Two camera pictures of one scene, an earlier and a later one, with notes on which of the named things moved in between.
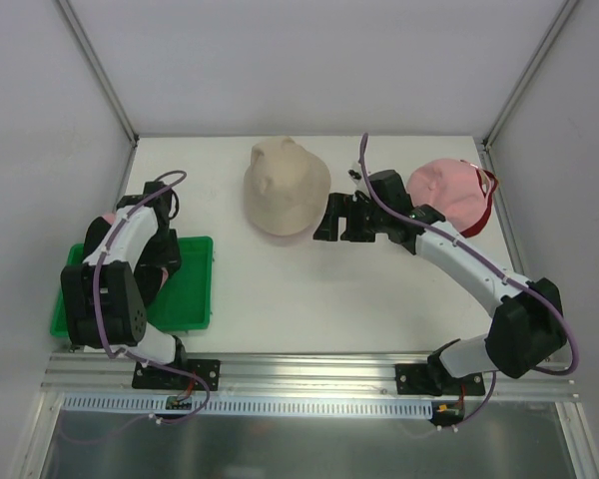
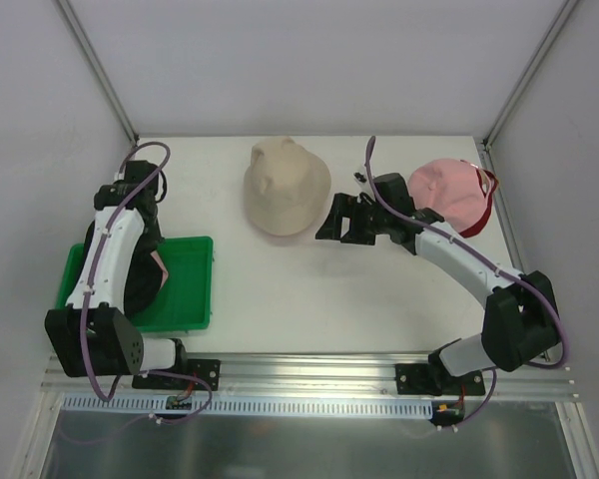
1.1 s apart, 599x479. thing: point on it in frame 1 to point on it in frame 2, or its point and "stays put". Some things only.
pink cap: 453,187 stays put
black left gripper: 156,275 to 143,278
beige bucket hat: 286,186 stays put
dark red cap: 488,183 stays put
